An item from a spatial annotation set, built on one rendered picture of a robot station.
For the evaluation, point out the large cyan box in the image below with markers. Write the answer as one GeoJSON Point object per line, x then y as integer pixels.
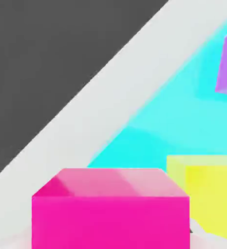
{"type": "Point", "coordinates": [170, 124]}

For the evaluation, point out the small pink cube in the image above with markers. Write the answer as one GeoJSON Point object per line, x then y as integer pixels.
{"type": "Point", "coordinates": [109, 219]}

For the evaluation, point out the small yellow cube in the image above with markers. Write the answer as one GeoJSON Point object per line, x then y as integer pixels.
{"type": "Point", "coordinates": [212, 194]}

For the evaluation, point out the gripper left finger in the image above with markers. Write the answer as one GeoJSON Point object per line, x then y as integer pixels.
{"type": "Point", "coordinates": [24, 243]}

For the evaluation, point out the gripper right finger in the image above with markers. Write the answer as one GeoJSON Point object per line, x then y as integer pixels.
{"type": "Point", "coordinates": [207, 244]}

